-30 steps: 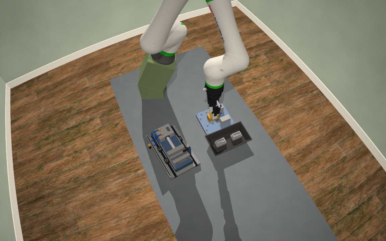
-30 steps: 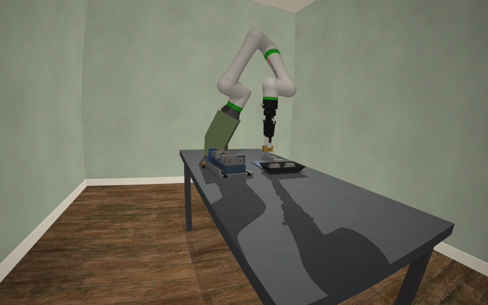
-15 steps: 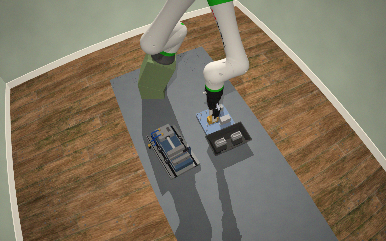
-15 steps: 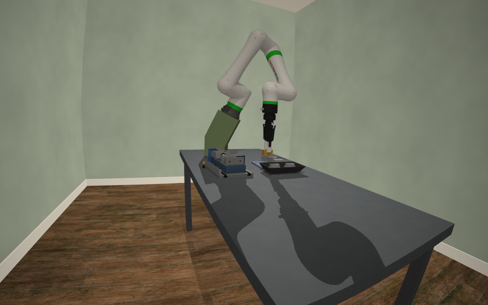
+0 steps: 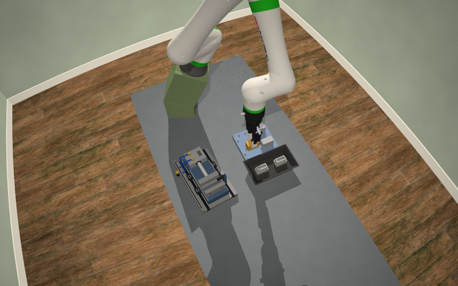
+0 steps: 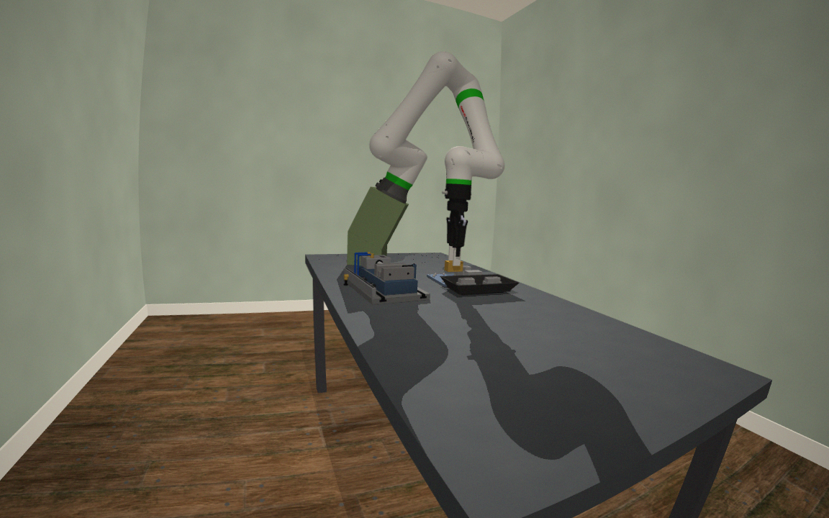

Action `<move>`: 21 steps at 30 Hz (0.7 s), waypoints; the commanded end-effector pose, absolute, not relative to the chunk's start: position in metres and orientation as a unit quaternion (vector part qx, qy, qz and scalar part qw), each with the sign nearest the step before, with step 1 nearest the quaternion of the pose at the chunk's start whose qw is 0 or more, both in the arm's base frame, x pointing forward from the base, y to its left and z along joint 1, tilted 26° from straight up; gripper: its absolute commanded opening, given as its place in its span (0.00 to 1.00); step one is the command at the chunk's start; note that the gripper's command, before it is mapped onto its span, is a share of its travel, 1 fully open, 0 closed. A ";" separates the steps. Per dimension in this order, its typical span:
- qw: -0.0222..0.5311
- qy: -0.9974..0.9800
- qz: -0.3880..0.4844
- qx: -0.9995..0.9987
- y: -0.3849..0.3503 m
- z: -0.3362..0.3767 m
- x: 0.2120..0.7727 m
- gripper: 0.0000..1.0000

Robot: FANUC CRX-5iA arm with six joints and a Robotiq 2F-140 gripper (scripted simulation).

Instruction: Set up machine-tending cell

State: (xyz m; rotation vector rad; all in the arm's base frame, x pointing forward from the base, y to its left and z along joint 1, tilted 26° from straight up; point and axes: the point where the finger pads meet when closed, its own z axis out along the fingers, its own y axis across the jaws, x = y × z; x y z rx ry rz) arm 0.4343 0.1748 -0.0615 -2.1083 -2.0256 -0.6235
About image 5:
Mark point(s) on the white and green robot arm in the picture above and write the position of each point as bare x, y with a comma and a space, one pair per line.
196, 43

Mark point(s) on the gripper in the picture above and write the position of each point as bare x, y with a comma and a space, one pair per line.
254, 134

